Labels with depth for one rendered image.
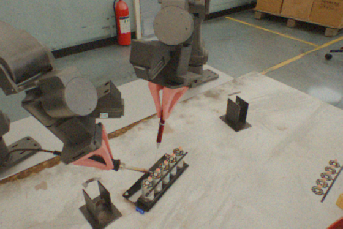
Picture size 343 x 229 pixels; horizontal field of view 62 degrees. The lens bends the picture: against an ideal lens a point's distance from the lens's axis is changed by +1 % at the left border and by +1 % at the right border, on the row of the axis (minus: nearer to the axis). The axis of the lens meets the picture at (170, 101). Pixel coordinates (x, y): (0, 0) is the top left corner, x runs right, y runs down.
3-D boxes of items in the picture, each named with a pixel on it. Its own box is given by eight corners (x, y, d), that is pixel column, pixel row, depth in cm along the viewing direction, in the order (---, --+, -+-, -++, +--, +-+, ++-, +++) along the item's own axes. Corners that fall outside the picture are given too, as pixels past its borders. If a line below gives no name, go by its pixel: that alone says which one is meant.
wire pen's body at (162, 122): (163, 142, 59) (173, 91, 56) (159, 144, 57) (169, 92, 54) (157, 139, 60) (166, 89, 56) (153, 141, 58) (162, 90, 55)
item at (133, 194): (147, 215, 59) (147, 211, 58) (122, 198, 62) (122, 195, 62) (189, 168, 70) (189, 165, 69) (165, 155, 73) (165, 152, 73)
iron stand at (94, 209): (111, 210, 64) (94, 171, 63) (127, 217, 57) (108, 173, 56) (86, 227, 61) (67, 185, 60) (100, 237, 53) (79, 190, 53)
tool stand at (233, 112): (237, 127, 90) (228, 93, 89) (259, 126, 81) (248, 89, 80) (223, 132, 87) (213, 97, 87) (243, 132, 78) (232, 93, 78)
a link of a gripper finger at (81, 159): (124, 144, 60) (97, 114, 55) (125, 169, 54) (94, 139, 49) (97, 159, 61) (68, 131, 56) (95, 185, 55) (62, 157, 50)
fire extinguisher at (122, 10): (116, 42, 334) (110, -6, 304) (127, 40, 342) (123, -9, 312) (122, 46, 324) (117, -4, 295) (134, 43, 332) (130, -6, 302)
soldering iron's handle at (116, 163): (116, 165, 59) (52, 152, 55) (120, 157, 58) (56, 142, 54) (116, 174, 57) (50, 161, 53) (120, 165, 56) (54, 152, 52)
